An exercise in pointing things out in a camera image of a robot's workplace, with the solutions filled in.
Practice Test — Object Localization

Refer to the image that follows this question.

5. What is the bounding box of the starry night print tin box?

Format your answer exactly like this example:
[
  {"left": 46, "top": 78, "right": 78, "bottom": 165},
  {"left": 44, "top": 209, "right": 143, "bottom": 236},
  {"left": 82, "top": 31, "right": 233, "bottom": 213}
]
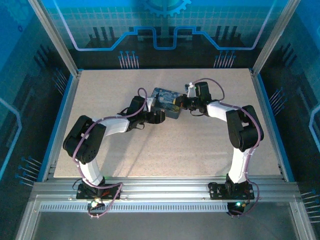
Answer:
[{"left": 149, "top": 86, "right": 185, "bottom": 120}]

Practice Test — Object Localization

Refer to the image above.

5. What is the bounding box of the blue table edge strip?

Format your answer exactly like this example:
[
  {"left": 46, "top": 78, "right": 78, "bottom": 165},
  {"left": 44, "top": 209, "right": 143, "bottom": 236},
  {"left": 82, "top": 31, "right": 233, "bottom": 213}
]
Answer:
[
  {"left": 36, "top": 73, "right": 76, "bottom": 182},
  {"left": 255, "top": 73, "right": 297, "bottom": 182}
]

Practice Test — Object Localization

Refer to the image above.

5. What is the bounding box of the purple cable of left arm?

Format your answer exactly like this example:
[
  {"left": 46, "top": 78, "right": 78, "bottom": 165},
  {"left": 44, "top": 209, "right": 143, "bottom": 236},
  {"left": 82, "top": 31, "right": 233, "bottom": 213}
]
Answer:
[{"left": 71, "top": 87, "right": 148, "bottom": 220}]

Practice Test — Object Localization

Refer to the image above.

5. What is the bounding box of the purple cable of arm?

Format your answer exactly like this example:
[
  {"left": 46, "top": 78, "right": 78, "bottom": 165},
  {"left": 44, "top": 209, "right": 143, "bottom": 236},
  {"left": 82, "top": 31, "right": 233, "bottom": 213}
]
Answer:
[
  {"left": 192, "top": 77, "right": 265, "bottom": 218},
  {"left": 71, "top": 87, "right": 148, "bottom": 220}
]

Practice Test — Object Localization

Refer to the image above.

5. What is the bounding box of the black wrist cable right arm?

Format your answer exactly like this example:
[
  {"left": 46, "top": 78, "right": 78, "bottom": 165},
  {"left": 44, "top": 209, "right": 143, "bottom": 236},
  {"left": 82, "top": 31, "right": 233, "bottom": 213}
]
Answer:
[{"left": 190, "top": 109, "right": 208, "bottom": 118}]

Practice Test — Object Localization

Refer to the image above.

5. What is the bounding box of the black wrist cable arm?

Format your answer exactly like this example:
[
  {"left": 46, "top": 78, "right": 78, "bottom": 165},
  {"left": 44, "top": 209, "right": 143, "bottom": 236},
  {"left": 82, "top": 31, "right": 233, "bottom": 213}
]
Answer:
[
  {"left": 127, "top": 122, "right": 145, "bottom": 131},
  {"left": 190, "top": 109, "right": 208, "bottom": 118}
]

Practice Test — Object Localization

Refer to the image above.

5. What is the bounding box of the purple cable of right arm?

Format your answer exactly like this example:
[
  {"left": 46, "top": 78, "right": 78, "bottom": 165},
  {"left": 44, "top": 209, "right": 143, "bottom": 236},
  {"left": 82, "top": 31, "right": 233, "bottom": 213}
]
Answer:
[{"left": 192, "top": 77, "right": 265, "bottom": 218}]

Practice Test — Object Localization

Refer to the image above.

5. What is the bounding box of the black wrist cable left arm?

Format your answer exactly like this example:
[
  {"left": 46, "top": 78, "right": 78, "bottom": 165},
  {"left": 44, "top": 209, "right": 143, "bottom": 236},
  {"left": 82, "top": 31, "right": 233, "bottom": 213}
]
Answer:
[{"left": 127, "top": 122, "right": 145, "bottom": 131}]

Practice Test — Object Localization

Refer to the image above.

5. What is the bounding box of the aluminium table side rail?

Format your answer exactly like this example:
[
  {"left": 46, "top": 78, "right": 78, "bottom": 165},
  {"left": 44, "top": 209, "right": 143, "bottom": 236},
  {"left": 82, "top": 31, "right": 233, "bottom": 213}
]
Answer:
[
  {"left": 249, "top": 69, "right": 289, "bottom": 181},
  {"left": 41, "top": 70, "right": 83, "bottom": 182}
]

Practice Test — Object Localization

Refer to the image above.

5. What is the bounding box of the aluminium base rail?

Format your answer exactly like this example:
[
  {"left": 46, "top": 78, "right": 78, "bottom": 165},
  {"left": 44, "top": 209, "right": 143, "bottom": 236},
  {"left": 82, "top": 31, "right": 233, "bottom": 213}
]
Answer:
[{"left": 29, "top": 176, "right": 301, "bottom": 202}]

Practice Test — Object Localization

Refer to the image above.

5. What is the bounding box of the slotted grey cable duct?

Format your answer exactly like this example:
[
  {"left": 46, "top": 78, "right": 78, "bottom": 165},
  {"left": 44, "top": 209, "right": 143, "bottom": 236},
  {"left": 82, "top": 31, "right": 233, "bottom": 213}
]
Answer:
[{"left": 39, "top": 202, "right": 293, "bottom": 213}]

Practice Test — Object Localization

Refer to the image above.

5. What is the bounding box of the aluminium frame post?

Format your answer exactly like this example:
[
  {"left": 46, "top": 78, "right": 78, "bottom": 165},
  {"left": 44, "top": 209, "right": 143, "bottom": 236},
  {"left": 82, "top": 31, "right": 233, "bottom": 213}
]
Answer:
[
  {"left": 27, "top": 0, "right": 83, "bottom": 76},
  {"left": 251, "top": 0, "right": 302, "bottom": 76}
]

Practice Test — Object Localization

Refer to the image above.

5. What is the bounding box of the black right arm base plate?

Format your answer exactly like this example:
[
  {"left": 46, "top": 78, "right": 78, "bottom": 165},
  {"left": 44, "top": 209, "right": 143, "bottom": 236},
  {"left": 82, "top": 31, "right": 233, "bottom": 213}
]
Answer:
[{"left": 208, "top": 181, "right": 255, "bottom": 200}]

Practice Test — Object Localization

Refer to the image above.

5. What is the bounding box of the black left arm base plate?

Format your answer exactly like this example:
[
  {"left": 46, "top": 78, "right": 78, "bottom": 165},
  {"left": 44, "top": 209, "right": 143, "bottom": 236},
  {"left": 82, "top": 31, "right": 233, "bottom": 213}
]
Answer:
[{"left": 76, "top": 183, "right": 123, "bottom": 201}]

